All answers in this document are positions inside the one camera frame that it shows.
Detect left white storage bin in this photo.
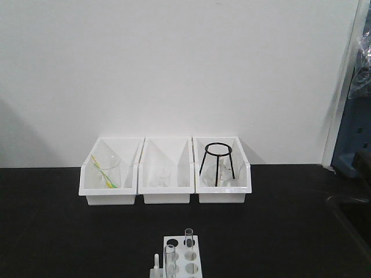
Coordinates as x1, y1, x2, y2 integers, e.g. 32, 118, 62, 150
78, 137, 145, 206

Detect yellow green stirring sticks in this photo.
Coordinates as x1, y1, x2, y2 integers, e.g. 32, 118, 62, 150
90, 155, 118, 188

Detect blue grey pegboard drying rack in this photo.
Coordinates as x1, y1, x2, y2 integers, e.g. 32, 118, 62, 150
332, 51, 370, 178

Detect white test tube rack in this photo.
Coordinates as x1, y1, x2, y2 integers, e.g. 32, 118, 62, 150
149, 235, 202, 277

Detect clear glass test tube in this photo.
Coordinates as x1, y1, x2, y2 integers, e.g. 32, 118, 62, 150
184, 228, 194, 249

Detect middle white storage bin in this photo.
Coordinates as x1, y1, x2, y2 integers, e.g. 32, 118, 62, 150
137, 137, 195, 204

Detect glass beaker in left bin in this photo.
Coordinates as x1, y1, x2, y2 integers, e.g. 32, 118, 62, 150
94, 154, 121, 189

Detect black sink basin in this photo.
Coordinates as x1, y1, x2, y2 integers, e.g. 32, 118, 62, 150
326, 195, 370, 261

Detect right white storage bin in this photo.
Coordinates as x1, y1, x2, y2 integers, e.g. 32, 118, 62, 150
192, 136, 252, 203

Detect white storage bin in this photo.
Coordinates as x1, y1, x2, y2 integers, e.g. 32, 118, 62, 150
192, 136, 252, 203
137, 137, 195, 204
78, 137, 145, 206

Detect plastic bag of tubes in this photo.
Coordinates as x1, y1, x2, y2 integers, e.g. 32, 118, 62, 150
348, 31, 370, 99

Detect small glass beaker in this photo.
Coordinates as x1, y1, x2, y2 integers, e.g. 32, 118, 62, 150
157, 169, 171, 187

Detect black wire tripod stand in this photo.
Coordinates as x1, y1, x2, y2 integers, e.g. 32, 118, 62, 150
199, 142, 235, 179

